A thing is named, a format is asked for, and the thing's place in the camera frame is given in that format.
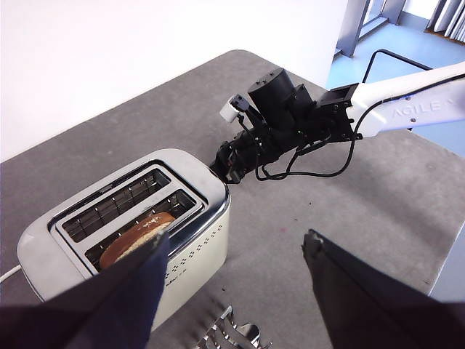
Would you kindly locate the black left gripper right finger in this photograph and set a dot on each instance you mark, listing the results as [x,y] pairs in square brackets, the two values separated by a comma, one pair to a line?
[363,309]

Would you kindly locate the pale grey camera box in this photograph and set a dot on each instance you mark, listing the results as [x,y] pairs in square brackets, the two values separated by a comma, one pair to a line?
[230,111]

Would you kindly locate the black bent floor tube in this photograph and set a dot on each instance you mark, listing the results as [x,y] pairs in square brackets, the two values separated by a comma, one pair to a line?
[399,57]

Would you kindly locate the grey-blue pillar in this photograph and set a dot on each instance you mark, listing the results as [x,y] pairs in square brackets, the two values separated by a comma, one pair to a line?
[354,25]

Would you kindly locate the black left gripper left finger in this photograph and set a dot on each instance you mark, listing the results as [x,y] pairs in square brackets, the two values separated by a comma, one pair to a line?
[109,309]

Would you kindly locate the silver metal toast rack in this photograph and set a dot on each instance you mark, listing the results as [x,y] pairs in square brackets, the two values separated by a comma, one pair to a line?
[232,331]

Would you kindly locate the cream steel two-slot toaster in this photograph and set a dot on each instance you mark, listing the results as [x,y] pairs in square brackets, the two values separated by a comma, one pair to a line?
[203,189]

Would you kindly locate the brown seeded bread slice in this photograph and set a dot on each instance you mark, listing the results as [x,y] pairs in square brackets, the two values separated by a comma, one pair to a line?
[134,236]

